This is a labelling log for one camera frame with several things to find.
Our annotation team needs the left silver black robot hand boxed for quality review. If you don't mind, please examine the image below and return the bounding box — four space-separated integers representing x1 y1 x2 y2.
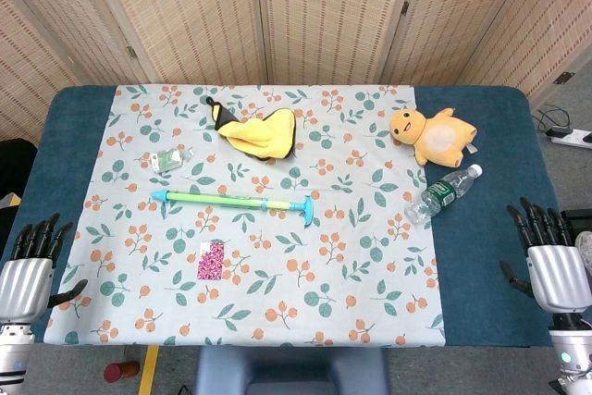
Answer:
0 212 89 325

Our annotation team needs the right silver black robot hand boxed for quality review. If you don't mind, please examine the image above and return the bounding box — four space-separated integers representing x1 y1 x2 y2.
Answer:
499 197 592 318

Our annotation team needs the white mesh sneaker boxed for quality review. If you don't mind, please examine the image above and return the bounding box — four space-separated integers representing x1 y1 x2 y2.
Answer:
574 229 592 272

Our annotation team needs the black box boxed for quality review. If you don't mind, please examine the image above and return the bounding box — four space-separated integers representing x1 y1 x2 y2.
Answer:
561 209 592 235

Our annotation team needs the dark blue table cover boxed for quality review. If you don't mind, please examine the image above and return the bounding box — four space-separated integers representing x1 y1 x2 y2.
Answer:
0 84 563 349

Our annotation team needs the black bulky chair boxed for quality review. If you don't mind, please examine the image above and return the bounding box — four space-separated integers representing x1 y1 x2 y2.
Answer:
0 138 39 248

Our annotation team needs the white power strip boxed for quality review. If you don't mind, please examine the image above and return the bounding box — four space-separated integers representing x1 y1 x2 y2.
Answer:
545 128 592 150

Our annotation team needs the clear plastic water bottle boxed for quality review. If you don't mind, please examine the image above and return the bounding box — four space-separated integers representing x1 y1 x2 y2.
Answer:
403 163 484 225

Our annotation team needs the yellow plush toy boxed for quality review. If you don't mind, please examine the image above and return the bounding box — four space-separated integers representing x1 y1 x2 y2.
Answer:
388 106 479 168

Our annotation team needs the green blue water pump toy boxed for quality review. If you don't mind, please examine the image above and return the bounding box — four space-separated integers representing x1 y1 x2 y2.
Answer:
151 189 316 229

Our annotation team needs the floral printed tablecloth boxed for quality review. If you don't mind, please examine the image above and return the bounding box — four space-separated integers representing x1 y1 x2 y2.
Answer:
44 83 446 349

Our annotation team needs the grey blue robot torso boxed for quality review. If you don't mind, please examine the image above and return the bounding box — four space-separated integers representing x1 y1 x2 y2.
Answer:
193 346 390 395

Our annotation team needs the yellow black cloth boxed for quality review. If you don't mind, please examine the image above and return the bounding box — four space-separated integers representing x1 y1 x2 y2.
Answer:
205 95 298 163

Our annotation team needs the woven folding screen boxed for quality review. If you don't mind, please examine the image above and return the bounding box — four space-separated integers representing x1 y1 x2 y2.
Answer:
0 0 592 146

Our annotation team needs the black power cable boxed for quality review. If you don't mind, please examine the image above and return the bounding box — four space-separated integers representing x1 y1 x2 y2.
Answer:
531 105 574 131

